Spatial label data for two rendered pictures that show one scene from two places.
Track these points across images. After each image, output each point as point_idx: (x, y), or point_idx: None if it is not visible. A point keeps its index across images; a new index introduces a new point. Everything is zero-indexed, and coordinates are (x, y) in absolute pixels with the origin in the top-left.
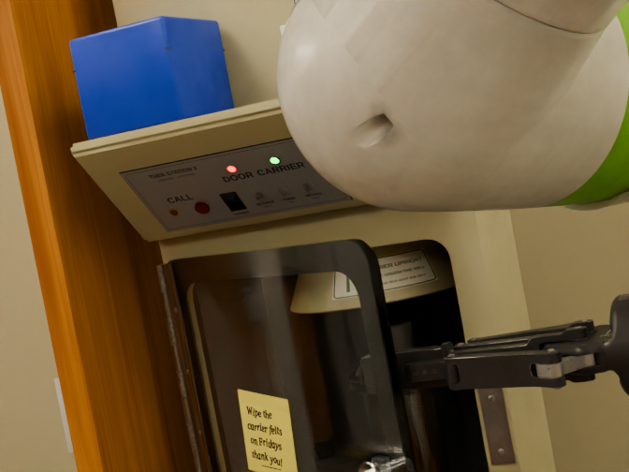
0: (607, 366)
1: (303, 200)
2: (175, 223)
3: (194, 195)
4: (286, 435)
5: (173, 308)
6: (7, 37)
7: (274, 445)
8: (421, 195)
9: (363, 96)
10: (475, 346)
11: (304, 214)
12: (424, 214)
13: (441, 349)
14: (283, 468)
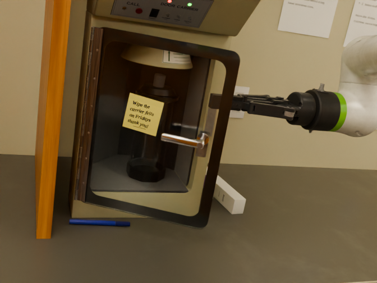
0: (298, 115)
1: (181, 22)
2: (118, 12)
3: (141, 4)
4: (156, 116)
5: (95, 49)
6: None
7: (146, 119)
8: None
9: None
10: (247, 98)
11: (173, 27)
12: (212, 40)
13: (241, 97)
14: (147, 128)
